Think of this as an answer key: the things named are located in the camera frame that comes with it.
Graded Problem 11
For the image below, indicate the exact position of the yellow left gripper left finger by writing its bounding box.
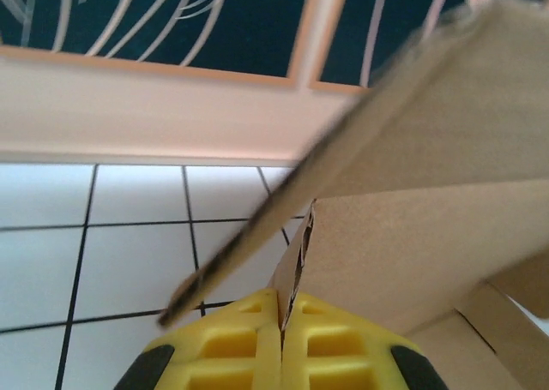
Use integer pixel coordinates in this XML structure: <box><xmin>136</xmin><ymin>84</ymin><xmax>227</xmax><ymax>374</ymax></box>
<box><xmin>113</xmin><ymin>289</ymin><xmax>283</xmax><ymax>390</ymax></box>

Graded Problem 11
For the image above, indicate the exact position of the brown cardboard box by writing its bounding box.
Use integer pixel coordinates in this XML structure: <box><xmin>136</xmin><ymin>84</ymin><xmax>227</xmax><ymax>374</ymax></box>
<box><xmin>158</xmin><ymin>0</ymin><xmax>549</xmax><ymax>390</ymax></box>

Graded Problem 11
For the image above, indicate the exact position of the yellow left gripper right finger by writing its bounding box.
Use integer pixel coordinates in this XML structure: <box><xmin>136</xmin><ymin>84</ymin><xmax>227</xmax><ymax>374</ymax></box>
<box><xmin>281</xmin><ymin>291</ymin><xmax>448</xmax><ymax>390</ymax></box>

